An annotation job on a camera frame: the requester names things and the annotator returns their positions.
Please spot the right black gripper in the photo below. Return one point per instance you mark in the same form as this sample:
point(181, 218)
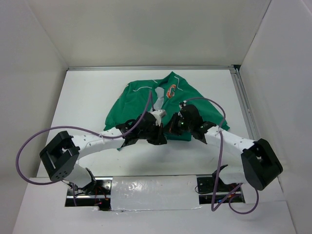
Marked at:
point(171, 128)

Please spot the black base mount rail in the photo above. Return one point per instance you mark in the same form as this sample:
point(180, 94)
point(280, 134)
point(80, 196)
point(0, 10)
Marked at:
point(100, 198)

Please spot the silver tape sheet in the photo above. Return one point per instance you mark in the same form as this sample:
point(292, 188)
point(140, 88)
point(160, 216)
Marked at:
point(154, 193)

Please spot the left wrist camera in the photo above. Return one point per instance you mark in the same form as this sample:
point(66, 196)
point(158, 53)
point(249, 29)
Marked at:
point(159, 115)

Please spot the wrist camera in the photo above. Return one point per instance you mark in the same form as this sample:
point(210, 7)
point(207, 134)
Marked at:
point(159, 115)
point(183, 104)

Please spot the green zip jacket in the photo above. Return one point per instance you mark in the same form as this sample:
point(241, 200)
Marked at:
point(167, 93)

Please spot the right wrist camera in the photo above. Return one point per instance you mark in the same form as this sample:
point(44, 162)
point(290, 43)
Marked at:
point(183, 104)

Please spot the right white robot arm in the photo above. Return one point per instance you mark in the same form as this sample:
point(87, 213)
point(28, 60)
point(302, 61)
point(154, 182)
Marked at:
point(255, 162)

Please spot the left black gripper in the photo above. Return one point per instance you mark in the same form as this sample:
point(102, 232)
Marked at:
point(160, 139)

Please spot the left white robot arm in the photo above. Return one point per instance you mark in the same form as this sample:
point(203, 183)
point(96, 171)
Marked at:
point(61, 154)

